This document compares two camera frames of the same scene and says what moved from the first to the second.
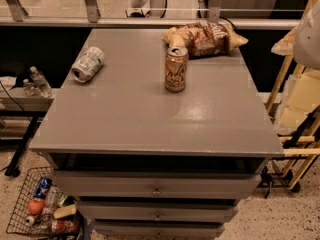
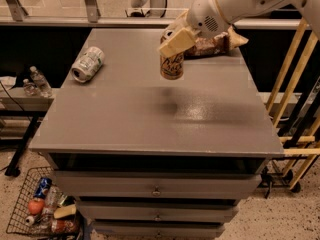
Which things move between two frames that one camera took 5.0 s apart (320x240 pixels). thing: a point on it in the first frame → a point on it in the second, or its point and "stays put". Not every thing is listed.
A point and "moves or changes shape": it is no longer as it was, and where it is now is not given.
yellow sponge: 65,210 stays put
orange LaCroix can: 176,62 moves or changes shape
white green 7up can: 89,64 stays put
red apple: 35,206 stays put
